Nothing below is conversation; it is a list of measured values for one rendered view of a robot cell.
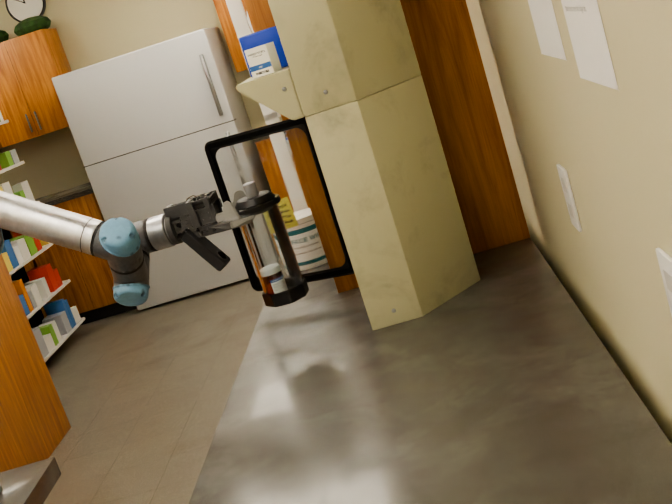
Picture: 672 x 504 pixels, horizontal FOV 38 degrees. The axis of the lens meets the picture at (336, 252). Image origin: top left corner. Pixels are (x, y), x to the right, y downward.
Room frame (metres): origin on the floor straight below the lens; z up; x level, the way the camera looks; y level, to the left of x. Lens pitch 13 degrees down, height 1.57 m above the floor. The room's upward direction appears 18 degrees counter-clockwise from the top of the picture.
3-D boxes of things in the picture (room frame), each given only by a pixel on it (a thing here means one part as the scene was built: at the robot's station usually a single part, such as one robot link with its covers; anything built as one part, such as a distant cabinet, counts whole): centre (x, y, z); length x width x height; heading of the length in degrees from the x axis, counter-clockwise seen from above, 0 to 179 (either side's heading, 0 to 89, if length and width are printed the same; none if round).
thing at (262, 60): (2.09, 0.02, 1.54); 0.05 x 0.05 x 0.06; 69
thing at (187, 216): (2.12, 0.27, 1.26); 0.12 x 0.08 x 0.09; 76
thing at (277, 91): (2.14, 0.02, 1.46); 0.32 x 0.11 x 0.10; 174
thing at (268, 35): (2.24, 0.01, 1.56); 0.10 x 0.10 x 0.09; 84
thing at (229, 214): (2.05, 0.18, 1.26); 0.09 x 0.03 x 0.06; 51
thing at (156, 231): (2.14, 0.35, 1.25); 0.08 x 0.05 x 0.08; 166
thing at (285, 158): (2.36, 0.09, 1.19); 0.30 x 0.01 x 0.40; 62
